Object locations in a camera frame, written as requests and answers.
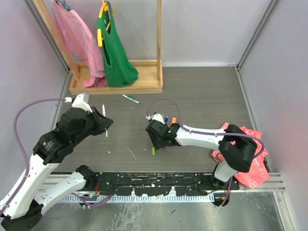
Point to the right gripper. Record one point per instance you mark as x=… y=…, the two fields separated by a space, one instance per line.
x=157 y=144

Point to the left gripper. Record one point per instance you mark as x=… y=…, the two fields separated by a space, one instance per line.
x=105 y=121

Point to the white pen green tip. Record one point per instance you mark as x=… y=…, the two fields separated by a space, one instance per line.
x=104 y=114

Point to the green tank top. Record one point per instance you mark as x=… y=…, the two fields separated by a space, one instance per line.
x=119 y=72

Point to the wooden clothes rack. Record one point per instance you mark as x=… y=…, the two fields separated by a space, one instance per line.
x=150 y=77

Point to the pink shirt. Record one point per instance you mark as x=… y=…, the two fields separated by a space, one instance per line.
x=81 y=43

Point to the red patterned cloth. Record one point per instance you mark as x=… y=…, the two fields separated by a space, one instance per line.
x=258 y=172

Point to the yellow hanger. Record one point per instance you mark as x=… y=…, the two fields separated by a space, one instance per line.
x=105 y=24

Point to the blue grey hanger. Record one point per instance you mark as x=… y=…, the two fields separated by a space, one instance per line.
x=64 y=5

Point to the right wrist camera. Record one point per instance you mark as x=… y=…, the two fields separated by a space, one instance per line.
x=156 y=117

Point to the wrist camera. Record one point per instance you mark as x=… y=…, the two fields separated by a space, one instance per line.
x=81 y=101
x=156 y=117

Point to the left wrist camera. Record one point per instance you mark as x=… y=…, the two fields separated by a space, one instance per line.
x=81 y=101

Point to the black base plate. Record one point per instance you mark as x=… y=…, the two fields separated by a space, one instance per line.
x=154 y=184

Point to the grey slotted cable duct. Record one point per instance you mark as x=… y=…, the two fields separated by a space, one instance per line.
x=171 y=198

